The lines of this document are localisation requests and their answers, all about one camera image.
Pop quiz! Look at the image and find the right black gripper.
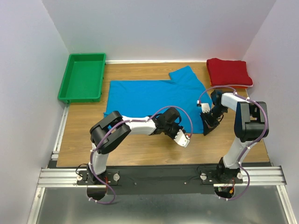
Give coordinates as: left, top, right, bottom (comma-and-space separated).
199, 106, 228, 136

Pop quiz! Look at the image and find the blue t shirt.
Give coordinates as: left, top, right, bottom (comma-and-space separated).
104, 66, 212, 134

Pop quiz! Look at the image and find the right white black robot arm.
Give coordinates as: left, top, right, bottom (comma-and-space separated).
197, 90, 269, 183

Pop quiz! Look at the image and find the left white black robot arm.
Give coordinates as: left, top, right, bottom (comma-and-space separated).
87, 107, 190, 184

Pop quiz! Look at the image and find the folded red t shirt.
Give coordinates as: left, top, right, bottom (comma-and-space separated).
206, 58, 249, 76

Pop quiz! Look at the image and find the green plastic tray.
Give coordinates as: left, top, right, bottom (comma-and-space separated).
58, 53, 106, 103

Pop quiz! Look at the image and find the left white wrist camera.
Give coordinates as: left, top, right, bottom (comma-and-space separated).
174, 129, 190, 147

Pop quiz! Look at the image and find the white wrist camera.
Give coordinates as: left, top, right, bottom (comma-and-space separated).
200, 103, 211, 113
174, 129, 190, 147

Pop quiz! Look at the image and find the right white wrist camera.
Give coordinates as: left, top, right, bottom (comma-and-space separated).
200, 103, 211, 113

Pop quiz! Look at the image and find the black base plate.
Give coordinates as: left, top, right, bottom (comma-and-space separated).
76, 164, 244, 200

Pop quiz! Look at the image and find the aluminium frame rail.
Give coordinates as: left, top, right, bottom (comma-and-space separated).
37, 167, 287, 188

